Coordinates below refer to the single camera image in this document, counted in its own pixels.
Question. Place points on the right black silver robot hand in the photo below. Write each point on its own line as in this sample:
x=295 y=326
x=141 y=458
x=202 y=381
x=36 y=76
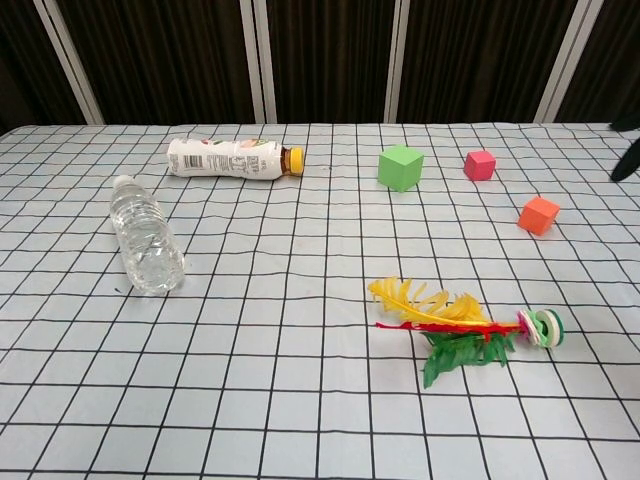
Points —
x=625 y=165

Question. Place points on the colourful feather shuttlecock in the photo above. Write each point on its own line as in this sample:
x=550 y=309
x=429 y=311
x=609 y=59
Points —
x=542 y=327

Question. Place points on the orange foam cube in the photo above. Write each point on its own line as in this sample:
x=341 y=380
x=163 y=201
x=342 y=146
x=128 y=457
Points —
x=537 y=216

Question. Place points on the pink foam cube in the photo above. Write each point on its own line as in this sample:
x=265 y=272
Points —
x=479 y=166

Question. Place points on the green foam cube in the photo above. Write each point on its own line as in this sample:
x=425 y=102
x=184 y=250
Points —
x=400 y=167

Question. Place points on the white black grid tablecloth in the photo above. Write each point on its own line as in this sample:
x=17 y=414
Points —
x=280 y=350

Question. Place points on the white drink bottle yellow cap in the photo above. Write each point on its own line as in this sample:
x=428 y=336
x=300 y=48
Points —
x=225 y=159

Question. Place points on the clear plastic water bottle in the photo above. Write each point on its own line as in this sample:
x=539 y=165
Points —
x=145 y=240

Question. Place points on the white partition frame post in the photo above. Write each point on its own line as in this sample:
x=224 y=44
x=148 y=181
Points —
x=564 y=60
x=393 y=60
x=260 y=75
x=69 y=65

